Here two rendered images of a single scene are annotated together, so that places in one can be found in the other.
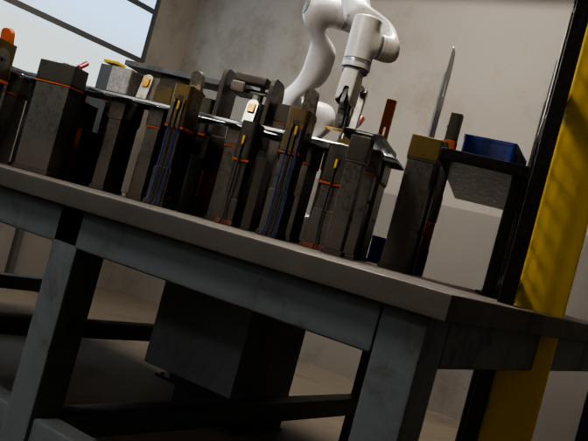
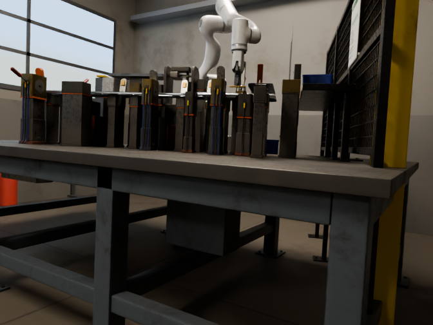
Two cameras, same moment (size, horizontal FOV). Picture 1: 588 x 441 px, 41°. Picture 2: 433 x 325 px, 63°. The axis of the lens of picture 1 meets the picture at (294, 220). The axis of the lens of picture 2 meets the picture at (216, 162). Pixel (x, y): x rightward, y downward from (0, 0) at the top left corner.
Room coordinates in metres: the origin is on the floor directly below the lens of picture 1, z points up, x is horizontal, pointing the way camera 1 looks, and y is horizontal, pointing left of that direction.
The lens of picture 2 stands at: (0.40, 0.15, 0.75)
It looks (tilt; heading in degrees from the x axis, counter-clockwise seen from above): 3 degrees down; 356
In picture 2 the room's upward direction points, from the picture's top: 3 degrees clockwise
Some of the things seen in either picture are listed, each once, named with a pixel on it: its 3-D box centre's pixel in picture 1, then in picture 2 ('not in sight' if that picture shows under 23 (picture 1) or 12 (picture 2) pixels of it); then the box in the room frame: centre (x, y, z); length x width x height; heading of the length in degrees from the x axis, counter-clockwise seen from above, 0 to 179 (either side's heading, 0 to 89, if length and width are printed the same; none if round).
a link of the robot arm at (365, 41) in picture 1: (364, 39); (240, 33); (2.25, -0.06, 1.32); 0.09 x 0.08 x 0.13; 106
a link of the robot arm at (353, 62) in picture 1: (356, 66); (239, 49); (2.25, -0.06, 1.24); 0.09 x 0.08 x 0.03; 165
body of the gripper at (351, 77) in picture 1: (350, 87); (238, 60); (2.25, -0.06, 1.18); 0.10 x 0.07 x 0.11; 165
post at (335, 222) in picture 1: (347, 196); (258, 122); (1.84, -0.11, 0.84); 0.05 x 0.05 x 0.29; 75
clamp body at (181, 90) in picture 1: (171, 147); (148, 115); (2.17, 0.38, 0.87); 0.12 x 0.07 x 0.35; 165
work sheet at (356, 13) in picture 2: (557, 76); (356, 29); (2.01, -0.57, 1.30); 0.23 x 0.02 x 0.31; 165
